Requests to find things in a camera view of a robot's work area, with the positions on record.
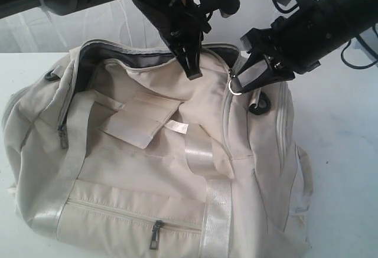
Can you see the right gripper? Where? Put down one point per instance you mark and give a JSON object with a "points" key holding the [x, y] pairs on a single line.
{"points": [[282, 49]]}

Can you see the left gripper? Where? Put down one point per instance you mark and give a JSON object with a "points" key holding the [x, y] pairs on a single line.
{"points": [[182, 24]]}

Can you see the cream duffel bag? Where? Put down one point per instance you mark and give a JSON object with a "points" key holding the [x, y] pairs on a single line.
{"points": [[115, 150]]}

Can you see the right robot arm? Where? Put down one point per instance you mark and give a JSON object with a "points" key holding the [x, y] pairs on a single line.
{"points": [[342, 20]]}

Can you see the white backdrop curtain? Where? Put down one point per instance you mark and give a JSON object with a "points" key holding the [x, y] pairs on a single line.
{"points": [[35, 31]]}

